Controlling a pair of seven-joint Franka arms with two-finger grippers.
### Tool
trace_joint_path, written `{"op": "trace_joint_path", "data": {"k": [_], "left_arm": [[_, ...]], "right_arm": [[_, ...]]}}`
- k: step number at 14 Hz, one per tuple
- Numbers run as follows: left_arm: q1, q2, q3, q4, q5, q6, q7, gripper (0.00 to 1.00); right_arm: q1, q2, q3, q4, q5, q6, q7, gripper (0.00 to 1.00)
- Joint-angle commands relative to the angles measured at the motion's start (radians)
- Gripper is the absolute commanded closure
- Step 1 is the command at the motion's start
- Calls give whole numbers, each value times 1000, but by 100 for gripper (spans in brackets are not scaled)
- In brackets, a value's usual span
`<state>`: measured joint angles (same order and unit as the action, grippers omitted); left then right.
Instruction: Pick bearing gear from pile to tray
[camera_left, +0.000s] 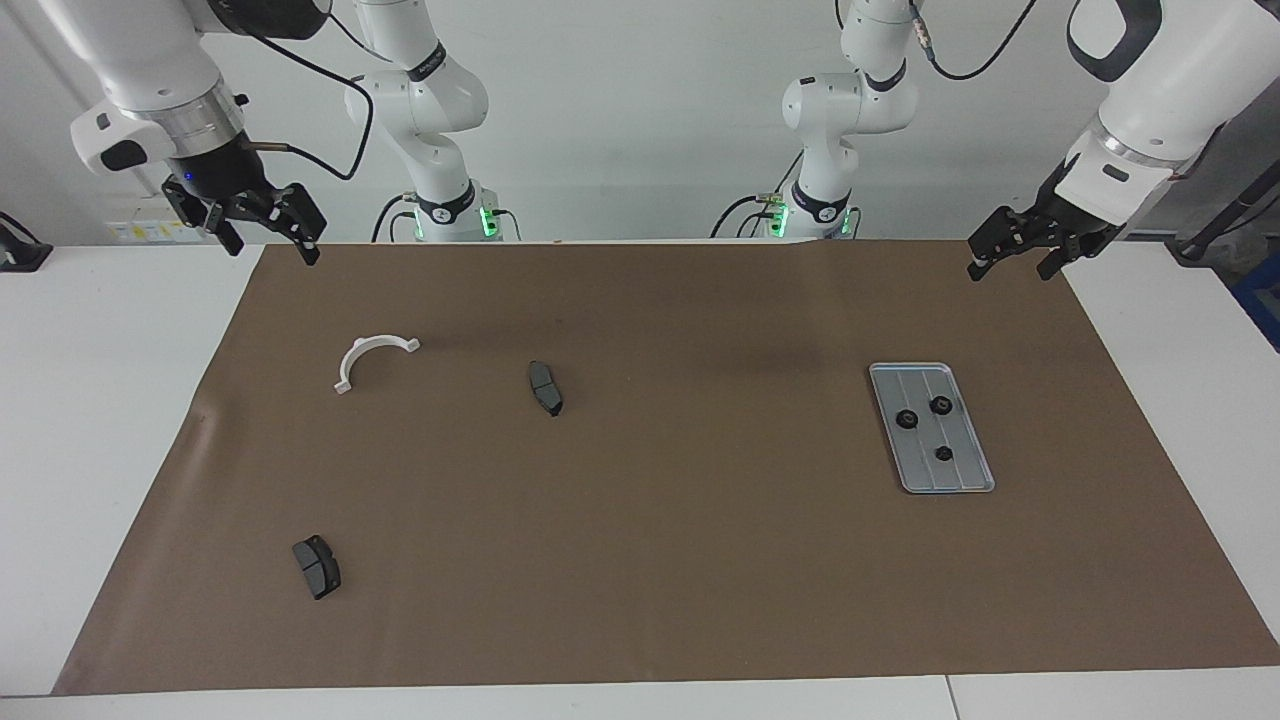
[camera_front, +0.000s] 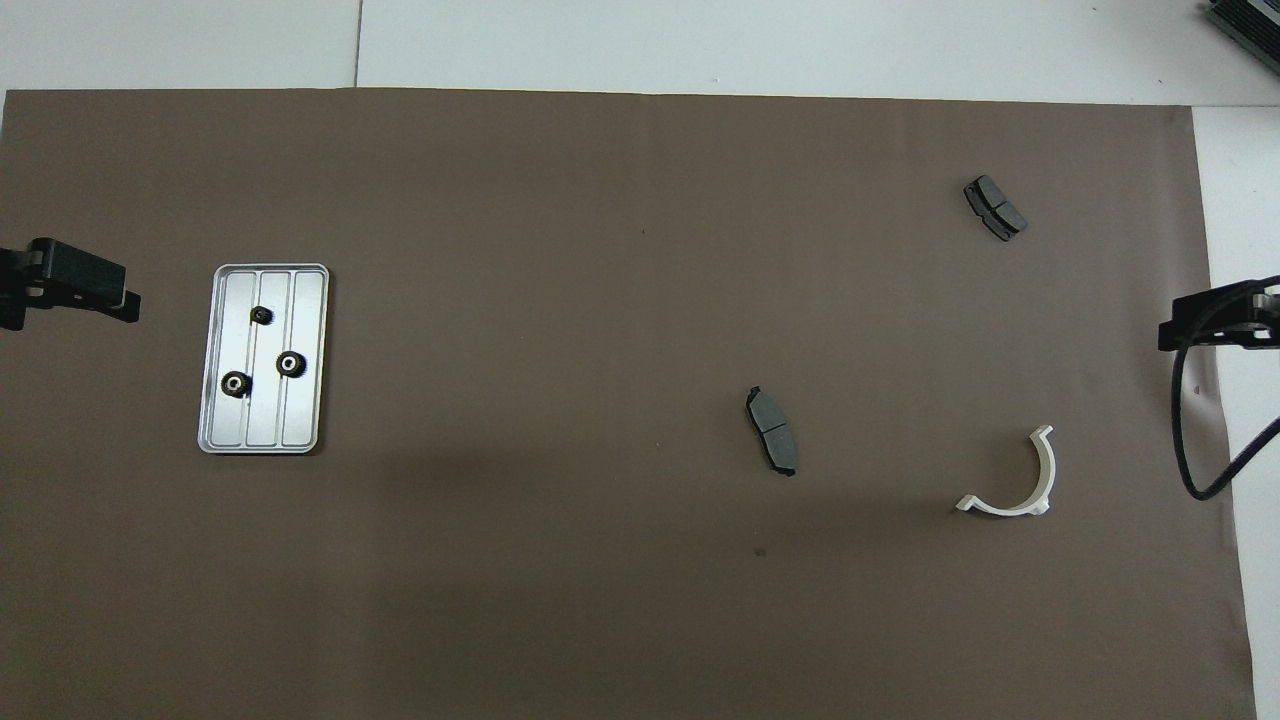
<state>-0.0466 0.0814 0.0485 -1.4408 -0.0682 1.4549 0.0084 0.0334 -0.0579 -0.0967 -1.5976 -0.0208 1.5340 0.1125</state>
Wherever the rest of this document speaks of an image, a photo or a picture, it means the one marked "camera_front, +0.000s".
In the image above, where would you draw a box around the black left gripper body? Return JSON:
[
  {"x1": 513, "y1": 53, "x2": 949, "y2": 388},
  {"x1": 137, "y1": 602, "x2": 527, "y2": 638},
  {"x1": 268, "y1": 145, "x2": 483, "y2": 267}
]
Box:
[{"x1": 0, "y1": 248, "x2": 46, "y2": 303}]

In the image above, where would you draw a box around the silver metal compartment tray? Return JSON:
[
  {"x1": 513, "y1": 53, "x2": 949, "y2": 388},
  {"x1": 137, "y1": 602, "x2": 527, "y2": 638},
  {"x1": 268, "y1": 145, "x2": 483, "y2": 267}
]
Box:
[{"x1": 197, "y1": 263, "x2": 331, "y2": 456}]

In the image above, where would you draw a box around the short grey brake pad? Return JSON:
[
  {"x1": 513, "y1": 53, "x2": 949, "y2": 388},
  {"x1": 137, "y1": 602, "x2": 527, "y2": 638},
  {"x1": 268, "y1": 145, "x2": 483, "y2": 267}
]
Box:
[{"x1": 963, "y1": 175, "x2": 1028, "y2": 242}]

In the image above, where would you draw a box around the grey ribbed device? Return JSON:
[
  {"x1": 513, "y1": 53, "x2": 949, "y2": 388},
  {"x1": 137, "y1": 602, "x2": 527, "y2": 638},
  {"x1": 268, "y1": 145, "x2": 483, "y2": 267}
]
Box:
[{"x1": 1200, "y1": 0, "x2": 1280, "y2": 76}]

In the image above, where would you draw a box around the long grey brake pad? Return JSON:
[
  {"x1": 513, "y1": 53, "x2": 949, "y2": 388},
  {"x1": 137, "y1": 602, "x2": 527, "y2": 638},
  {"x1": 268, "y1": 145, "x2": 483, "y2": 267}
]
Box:
[{"x1": 745, "y1": 386, "x2": 799, "y2": 478}]

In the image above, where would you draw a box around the brown paper table mat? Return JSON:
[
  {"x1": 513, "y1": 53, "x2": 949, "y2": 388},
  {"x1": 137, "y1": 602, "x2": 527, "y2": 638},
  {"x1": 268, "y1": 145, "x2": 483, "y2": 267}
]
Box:
[{"x1": 0, "y1": 88, "x2": 1259, "y2": 720}]

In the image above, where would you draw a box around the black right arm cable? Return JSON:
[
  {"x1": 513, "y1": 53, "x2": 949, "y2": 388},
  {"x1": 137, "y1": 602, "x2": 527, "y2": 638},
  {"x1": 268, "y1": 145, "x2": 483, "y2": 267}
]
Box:
[{"x1": 1176, "y1": 285, "x2": 1280, "y2": 501}]

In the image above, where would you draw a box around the white curved plastic bracket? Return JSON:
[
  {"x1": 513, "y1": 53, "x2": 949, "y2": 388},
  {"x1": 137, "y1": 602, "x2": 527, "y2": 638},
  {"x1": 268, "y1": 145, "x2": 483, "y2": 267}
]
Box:
[{"x1": 955, "y1": 424, "x2": 1057, "y2": 519}]

